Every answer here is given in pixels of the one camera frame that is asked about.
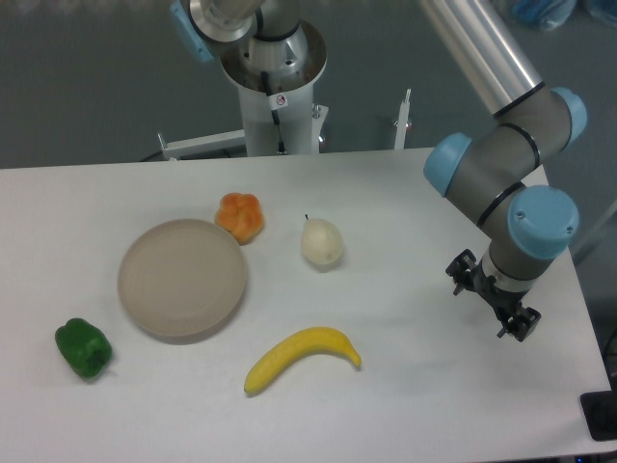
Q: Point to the green bell pepper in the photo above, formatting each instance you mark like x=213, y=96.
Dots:
x=84, y=347

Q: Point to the white pear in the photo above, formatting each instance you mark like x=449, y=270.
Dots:
x=322, y=243

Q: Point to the yellow banana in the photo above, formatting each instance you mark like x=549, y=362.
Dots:
x=307, y=342

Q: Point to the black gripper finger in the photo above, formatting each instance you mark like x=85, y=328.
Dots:
x=461, y=271
x=517, y=321

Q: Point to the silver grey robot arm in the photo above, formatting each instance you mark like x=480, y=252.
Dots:
x=529, y=226

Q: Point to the black device at edge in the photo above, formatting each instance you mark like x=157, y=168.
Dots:
x=599, y=410

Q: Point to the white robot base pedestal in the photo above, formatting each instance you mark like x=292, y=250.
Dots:
x=274, y=82

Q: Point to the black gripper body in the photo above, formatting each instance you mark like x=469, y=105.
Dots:
x=504, y=303

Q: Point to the blue plastic bag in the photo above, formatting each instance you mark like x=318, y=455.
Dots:
x=548, y=15

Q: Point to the white metal bracket left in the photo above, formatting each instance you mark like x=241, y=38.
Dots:
x=204, y=147

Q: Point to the white metal post right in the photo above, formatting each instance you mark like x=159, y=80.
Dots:
x=403, y=121

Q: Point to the beige round plate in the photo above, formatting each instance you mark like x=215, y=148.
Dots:
x=182, y=280

